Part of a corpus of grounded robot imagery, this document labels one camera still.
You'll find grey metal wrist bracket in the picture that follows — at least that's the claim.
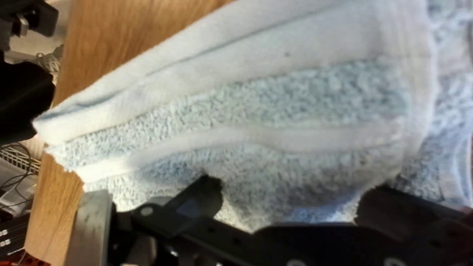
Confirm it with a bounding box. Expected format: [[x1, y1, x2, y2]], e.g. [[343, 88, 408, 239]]
[[63, 189, 117, 266]]

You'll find light blue towel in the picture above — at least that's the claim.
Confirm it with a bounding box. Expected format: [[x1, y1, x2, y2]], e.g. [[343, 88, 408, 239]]
[[31, 0, 473, 233]]

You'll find grey cable bundle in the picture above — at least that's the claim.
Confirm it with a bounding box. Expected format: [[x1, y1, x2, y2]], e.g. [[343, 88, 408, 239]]
[[0, 144, 43, 218]]

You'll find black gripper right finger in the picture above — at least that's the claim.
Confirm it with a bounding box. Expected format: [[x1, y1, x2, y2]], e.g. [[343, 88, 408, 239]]
[[353, 183, 473, 266]]

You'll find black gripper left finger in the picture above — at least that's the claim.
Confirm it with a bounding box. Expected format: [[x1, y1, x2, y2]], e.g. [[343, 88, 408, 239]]
[[115, 172, 257, 266]]

